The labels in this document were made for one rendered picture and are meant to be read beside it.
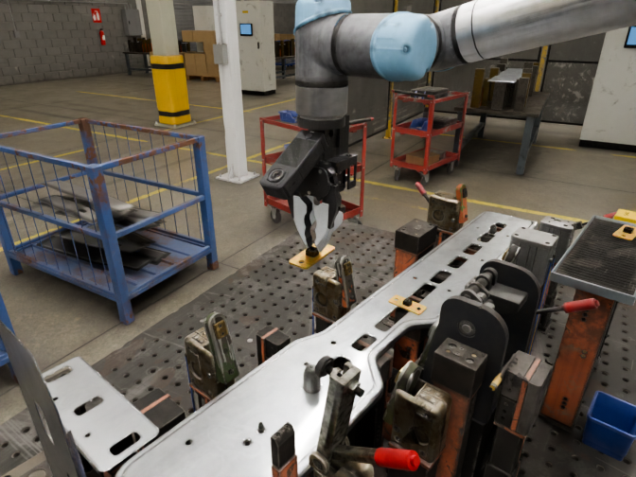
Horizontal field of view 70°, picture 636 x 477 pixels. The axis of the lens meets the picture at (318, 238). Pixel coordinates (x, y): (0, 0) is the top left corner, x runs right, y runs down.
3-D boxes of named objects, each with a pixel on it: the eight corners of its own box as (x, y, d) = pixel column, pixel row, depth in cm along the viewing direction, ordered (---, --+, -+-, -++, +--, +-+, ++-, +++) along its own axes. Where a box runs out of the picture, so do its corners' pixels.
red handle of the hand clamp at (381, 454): (331, 433, 64) (421, 440, 53) (338, 448, 64) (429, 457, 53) (312, 453, 61) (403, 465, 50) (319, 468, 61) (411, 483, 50)
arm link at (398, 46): (456, 11, 56) (382, 12, 63) (409, 10, 49) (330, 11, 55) (448, 79, 60) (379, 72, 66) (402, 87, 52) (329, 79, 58)
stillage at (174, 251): (10, 273, 317) (-35, 138, 276) (109, 232, 379) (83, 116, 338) (127, 326, 263) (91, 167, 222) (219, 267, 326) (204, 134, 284)
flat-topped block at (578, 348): (548, 394, 121) (592, 242, 101) (581, 409, 116) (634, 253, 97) (537, 416, 114) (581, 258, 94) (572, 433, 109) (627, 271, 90)
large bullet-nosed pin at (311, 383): (310, 384, 84) (310, 356, 82) (324, 392, 83) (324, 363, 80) (299, 394, 82) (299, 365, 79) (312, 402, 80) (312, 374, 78)
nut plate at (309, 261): (317, 242, 78) (317, 236, 78) (336, 248, 76) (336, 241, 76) (287, 263, 72) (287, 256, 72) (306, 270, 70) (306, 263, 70)
